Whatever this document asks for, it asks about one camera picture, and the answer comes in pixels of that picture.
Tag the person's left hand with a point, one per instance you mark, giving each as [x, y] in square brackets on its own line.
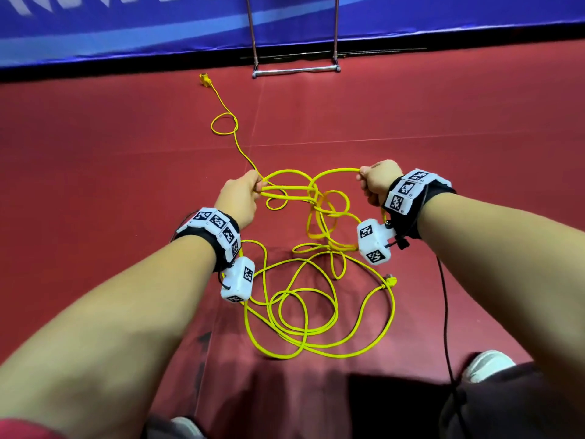
[242, 196]

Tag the person's right hand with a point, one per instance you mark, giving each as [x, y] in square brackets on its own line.
[379, 181]

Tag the metal rack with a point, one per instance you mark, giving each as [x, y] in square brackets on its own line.
[295, 68]

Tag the person's left forearm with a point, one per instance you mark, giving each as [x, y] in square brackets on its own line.
[100, 343]

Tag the person's right forearm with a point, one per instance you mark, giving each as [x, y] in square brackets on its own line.
[512, 279]

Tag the person's dark trousers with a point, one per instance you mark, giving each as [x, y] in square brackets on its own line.
[516, 407]

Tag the black marker wristband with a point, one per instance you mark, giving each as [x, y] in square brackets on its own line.
[416, 198]
[210, 235]

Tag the blue banner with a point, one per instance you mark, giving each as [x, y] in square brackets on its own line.
[183, 27]

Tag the pink shirt sleeve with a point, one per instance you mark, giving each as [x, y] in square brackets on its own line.
[27, 429]

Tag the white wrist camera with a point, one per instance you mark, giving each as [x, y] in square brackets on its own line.
[239, 280]
[375, 242]

